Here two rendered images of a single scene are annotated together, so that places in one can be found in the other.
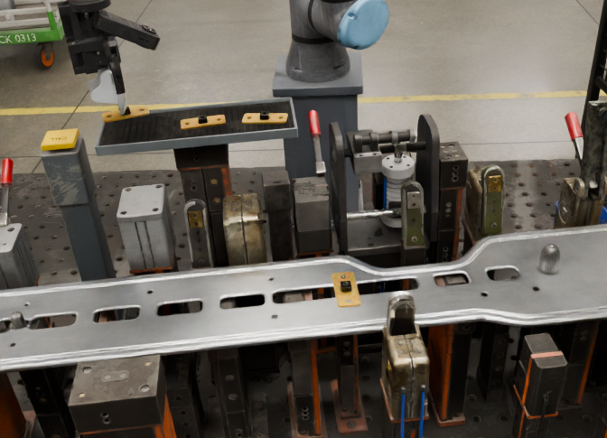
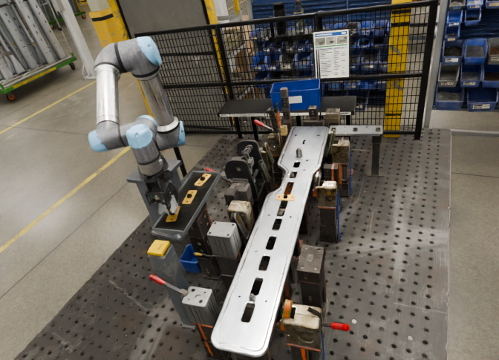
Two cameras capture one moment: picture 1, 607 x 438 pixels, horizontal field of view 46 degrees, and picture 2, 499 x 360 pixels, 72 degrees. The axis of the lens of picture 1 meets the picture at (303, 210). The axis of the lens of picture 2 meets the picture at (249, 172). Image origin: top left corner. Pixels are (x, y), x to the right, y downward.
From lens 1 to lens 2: 1.19 m
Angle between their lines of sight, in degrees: 51
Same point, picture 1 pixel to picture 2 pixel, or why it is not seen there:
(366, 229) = not seen: hidden behind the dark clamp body
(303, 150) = not seen: hidden behind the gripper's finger
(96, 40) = (166, 183)
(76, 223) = (179, 280)
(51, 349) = (275, 286)
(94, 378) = (308, 264)
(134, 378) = (312, 252)
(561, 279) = (305, 154)
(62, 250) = (116, 342)
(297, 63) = not seen: hidden behind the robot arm
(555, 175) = (209, 161)
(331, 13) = (172, 136)
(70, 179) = (174, 259)
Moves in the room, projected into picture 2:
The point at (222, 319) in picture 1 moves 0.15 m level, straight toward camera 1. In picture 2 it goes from (284, 230) to (322, 231)
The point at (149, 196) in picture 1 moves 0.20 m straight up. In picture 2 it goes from (220, 226) to (209, 185)
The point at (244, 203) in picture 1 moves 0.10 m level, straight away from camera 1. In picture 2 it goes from (237, 204) to (214, 203)
